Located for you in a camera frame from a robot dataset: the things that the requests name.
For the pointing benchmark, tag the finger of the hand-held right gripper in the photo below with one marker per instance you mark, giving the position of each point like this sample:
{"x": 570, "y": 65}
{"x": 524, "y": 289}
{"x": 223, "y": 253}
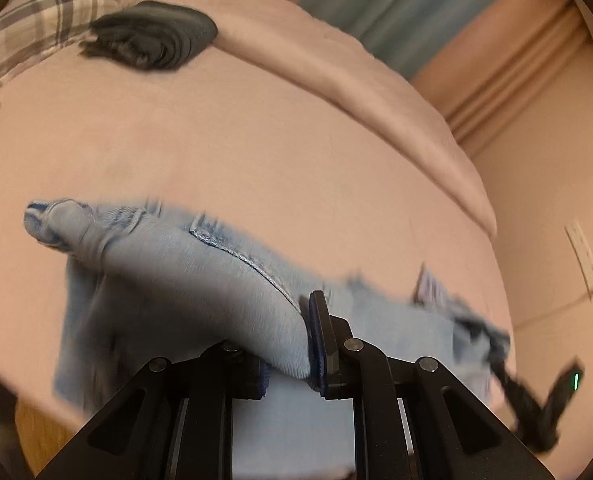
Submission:
{"x": 486, "y": 335}

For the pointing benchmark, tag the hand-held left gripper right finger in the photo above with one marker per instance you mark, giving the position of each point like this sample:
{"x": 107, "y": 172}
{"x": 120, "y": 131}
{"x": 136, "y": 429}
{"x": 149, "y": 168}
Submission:
{"x": 316, "y": 345}

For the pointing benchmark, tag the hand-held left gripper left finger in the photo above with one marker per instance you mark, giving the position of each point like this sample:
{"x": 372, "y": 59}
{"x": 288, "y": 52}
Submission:
{"x": 246, "y": 375}

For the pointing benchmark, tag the light blue denim pants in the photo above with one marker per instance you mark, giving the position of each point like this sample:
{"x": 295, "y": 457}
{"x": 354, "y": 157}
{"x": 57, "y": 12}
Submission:
{"x": 201, "y": 280}

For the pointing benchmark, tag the dark folded pants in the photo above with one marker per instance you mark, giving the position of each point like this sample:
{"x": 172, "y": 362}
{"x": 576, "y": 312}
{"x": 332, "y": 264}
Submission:
{"x": 151, "y": 35}

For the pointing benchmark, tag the pink duvet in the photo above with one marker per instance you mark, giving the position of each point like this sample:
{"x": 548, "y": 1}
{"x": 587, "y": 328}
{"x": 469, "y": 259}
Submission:
{"x": 326, "y": 75}

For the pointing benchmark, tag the blue curtain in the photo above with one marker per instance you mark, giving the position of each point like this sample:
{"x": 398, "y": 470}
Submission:
{"x": 401, "y": 5}

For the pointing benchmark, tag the plaid pillow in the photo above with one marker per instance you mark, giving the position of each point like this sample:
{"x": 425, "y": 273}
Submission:
{"x": 41, "y": 15}

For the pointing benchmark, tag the white wall socket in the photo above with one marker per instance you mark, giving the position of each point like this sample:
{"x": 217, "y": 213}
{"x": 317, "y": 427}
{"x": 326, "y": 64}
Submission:
{"x": 584, "y": 260}

